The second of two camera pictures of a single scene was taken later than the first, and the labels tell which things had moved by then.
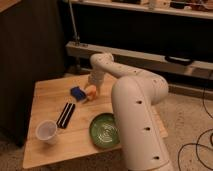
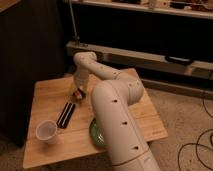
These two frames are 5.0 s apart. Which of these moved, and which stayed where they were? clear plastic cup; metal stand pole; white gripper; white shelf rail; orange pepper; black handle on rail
Moved: white gripper; orange pepper
Stayed: metal stand pole; white shelf rail; clear plastic cup; black handle on rail
